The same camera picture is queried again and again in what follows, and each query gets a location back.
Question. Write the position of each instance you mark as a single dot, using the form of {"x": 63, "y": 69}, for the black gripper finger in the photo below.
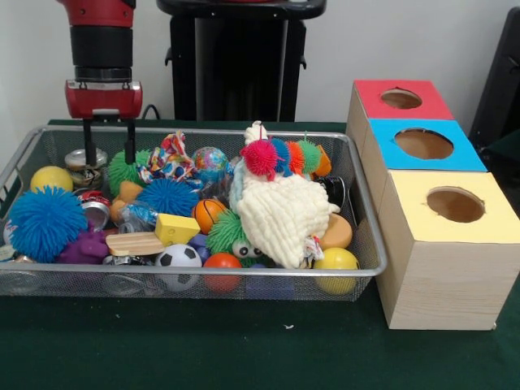
{"x": 130, "y": 142}
{"x": 88, "y": 138}

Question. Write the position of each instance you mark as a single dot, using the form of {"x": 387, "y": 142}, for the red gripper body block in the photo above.
{"x": 103, "y": 101}

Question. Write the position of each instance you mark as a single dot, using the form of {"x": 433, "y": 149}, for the colourful patterned cloth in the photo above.
{"x": 168, "y": 158}

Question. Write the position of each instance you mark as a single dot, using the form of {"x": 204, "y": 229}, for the multicolour spiky caterpillar toy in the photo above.
{"x": 284, "y": 156}

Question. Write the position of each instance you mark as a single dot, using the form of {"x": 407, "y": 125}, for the cream waffle cloth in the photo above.
{"x": 280, "y": 219}

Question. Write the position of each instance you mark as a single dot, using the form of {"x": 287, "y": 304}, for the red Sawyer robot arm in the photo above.
{"x": 101, "y": 44}

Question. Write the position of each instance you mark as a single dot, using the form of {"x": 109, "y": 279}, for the shallow clear mesh bin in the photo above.
{"x": 81, "y": 286}

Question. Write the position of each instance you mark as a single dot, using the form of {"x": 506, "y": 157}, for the wooden box with three holes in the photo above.
{"x": 443, "y": 284}

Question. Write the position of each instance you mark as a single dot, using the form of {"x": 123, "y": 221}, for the silver can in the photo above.
{"x": 77, "y": 162}

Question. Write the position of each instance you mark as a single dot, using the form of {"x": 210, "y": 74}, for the plain green spiky ball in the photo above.
{"x": 122, "y": 172}

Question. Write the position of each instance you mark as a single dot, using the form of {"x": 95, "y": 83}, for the tan bear plush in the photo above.
{"x": 122, "y": 199}

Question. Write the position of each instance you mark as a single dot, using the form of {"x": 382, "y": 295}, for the small blue spiky ball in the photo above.
{"x": 168, "y": 197}

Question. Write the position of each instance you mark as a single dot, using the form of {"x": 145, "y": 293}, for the globe print ball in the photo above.
{"x": 210, "y": 162}

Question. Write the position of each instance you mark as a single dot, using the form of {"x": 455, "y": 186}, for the large blue spiky ball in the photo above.
{"x": 46, "y": 223}

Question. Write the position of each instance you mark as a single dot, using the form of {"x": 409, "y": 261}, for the small basketball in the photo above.
{"x": 207, "y": 211}

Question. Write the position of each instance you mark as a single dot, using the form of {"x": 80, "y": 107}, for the small soccer ball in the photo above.
{"x": 178, "y": 258}

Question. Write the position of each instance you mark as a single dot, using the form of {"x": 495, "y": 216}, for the dark green table cloth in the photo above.
{"x": 508, "y": 154}
{"x": 203, "y": 345}

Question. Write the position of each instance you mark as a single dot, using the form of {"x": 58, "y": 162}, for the black chair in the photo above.
{"x": 499, "y": 81}

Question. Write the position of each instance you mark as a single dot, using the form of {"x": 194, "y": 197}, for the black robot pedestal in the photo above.
{"x": 243, "y": 81}

